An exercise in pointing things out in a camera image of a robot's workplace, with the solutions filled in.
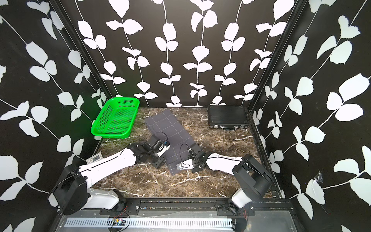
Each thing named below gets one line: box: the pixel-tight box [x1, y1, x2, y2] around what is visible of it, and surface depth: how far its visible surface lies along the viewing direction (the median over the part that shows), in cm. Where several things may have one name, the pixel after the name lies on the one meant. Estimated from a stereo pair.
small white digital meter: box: [85, 151, 103, 165], surface depth 92 cm
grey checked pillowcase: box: [144, 109, 197, 176], surface depth 109 cm
